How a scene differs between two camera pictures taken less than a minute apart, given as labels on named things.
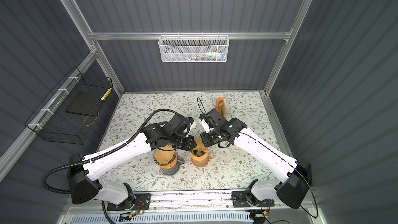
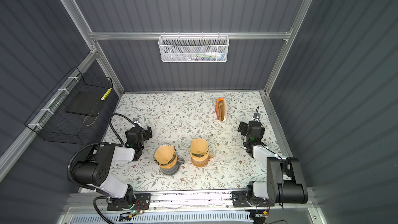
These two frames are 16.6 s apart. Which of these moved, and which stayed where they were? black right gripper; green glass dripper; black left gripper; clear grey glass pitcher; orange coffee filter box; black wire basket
Moved: black left gripper; black right gripper
Stayed: green glass dripper; clear grey glass pitcher; black wire basket; orange coffee filter box
